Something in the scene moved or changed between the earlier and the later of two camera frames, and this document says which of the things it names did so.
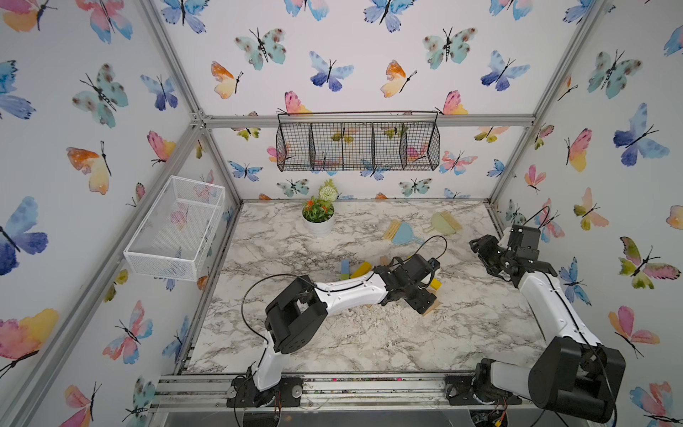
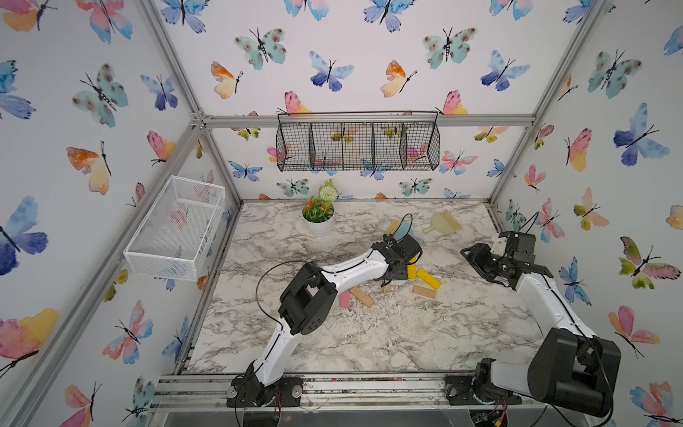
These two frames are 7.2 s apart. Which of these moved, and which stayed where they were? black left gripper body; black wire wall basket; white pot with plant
Moved: black left gripper body
Stayed: white pot with plant; black wire wall basket
